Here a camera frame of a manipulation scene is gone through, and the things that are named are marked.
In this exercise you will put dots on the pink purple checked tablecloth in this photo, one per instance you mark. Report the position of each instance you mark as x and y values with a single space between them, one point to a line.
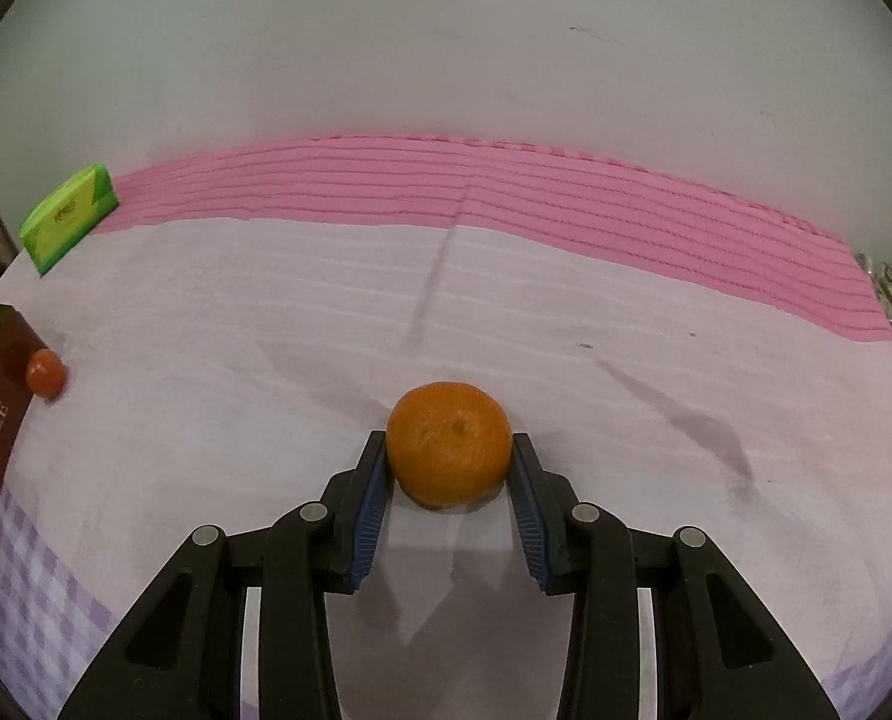
566 277

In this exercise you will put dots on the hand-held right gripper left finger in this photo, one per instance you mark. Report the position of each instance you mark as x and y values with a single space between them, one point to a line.
367 517

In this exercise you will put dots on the small red tomato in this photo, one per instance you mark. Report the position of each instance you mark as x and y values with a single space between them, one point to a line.
44 373

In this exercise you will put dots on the green tissue box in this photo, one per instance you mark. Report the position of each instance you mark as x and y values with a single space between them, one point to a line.
63 217

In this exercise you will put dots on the orange mandarin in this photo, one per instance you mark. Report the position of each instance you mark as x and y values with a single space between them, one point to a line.
450 442

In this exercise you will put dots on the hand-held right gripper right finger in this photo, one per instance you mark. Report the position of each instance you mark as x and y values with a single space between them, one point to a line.
528 532

